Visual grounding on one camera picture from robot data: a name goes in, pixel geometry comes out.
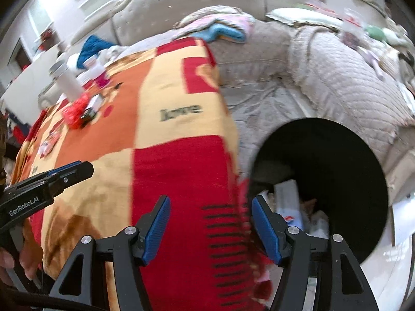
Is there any black trash bin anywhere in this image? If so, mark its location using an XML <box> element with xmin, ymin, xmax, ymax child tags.
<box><xmin>250</xmin><ymin>118</ymin><xmax>390</xmax><ymax>266</ymax></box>

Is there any white crumpled tissue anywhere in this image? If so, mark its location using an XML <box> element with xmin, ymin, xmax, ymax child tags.
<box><xmin>307</xmin><ymin>210</ymin><xmax>330</xmax><ymax>238</ymax></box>

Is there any blue cloth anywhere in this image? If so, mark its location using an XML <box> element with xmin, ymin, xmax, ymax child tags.
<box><xmin>78</xmin><ymin>35</ymin><xmax>116</xmax><ymax>70</ymax></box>

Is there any white plush toy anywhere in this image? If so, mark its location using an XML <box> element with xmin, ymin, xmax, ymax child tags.
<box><xmin>383</xmin><ymin>27</ymin><xmax>406</xmax><ymax>45</ymax></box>

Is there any white cushion with gold trim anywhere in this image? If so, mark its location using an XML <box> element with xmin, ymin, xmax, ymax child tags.
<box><xmin>266</xmin><ymin>6</ymin><xmax>344</xmax><ymax>28</ymax></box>

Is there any green plush toy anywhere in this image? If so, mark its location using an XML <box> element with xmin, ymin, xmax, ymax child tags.
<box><xmin>366</xmin><ymin>26</ymin><xmax>386</xmax><ymax>39</ymax></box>

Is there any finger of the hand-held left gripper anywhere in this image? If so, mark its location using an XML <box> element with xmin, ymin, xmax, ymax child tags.
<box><xmin>48</xmin><ymin>162</ymin><xmax>95</xmax><ymax>198</ymax></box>
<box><xmin>19</xmin><ymin>160</ymin><xmax>82</xmax><ymax>185</ymax></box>

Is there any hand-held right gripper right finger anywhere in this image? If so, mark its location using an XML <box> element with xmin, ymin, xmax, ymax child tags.
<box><xmin>251</xmin><ymin>195</ymin><xmax>380</xmax><ymax>311</ymax></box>

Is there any grey plush cloth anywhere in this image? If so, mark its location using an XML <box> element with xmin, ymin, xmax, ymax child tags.
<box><xmin>224</xmin><ymin>78</ymin><xmax>312</xmax><ymax>182</ymax></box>

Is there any white cloth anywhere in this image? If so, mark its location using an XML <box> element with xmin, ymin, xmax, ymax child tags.
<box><xmin>97</xmin><ymin>45</ymin><xmax>130</xmax><ymax>65</ymax></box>

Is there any red crinkled wrapper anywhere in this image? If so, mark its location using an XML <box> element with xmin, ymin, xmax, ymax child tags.
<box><xmin>63</xmin><ymin>92</ymin><xmax>91</xmax><ymax>128</ymax></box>

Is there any clear plastic bag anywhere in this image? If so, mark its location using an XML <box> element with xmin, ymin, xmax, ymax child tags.
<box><xmin>340</xmin><ymin>6</ymin><xmax>367</xmax><ymax>49</ymax></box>

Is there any pink flat packet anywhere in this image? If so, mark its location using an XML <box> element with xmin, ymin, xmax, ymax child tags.
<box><xmin>305</xmin><ymin>0</ymin><xmax>341</xmax><ymax>17</ymax></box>

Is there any person's left hand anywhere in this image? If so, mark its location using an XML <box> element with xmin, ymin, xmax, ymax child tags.
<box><xmin>0</xmin><ymin>246</ymin><xmax>40</xmax><ymax>287</ymax></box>

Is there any white bottle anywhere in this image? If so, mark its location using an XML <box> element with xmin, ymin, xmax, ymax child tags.
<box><xmin>49</xmin><ymin>60</ymin><xmax>85</xmax><ymax>102</ymax></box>

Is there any red orange printed blanket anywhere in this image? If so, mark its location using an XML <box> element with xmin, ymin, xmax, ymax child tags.
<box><xmin>10</xmin><ymin>37</ymin><xmax>276</xmax><ymax>311</ymax></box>

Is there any quilted beige seat cover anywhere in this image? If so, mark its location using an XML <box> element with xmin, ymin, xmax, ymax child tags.
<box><xmin>290</xmin><ymin>26</ymin><xmax>415</xmax><ymax>156</ymax></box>
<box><xmin>212</xmin><ymin>23</ymin><xmax>294</xmax><ymax>88</ymax></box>

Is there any pink and blue folded towel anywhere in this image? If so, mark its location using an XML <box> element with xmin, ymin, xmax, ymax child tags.
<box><xmin>172</xmin><ymin>6</ymin><xmax>255</xmax><ymax>44</ymax></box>

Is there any white paper sheet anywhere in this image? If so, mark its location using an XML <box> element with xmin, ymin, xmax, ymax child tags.
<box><xmin>391</xmin><ymin>197</ymin><xmax>415</xmax><ymax>245</ymax></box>

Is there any small dark object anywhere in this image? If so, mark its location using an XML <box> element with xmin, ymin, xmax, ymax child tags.
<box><xmin>79</xmin><ymin>108</ymin><xmax>97</xmax><ymax>127</ymax></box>

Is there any white carton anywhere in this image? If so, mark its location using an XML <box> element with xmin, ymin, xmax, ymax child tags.
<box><xmin>274</xmin><ymin>180</ymin><xmax>303</xmax><ymax>230</ymax></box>

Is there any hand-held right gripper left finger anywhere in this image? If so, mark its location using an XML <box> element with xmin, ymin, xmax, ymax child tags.
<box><xmin>48</xmin><ymin>195</ymin><xmax>172</xmax><ymax>311</ymax></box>

